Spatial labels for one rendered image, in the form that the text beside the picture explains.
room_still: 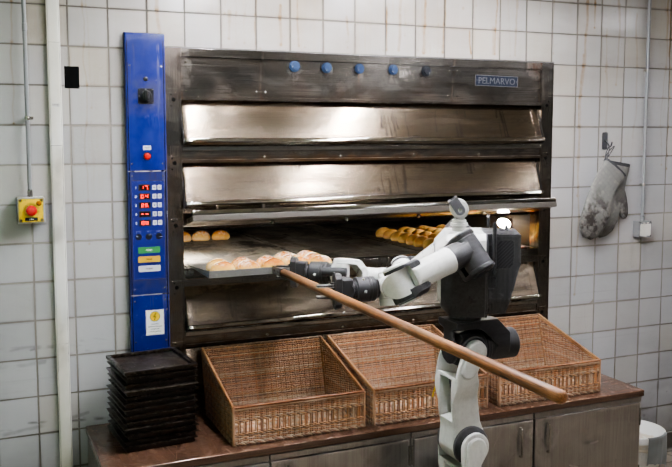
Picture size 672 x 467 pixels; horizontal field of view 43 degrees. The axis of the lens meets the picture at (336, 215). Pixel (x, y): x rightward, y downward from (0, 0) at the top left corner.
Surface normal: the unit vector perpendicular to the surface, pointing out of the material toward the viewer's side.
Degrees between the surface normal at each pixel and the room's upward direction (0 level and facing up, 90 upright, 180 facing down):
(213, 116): 70
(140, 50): 90
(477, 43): 90
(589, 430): 94
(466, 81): 91
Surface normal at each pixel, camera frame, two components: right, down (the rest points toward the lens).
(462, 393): 0.45, 0.48
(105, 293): 0.40, 0.08
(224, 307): 0.37, -0.26
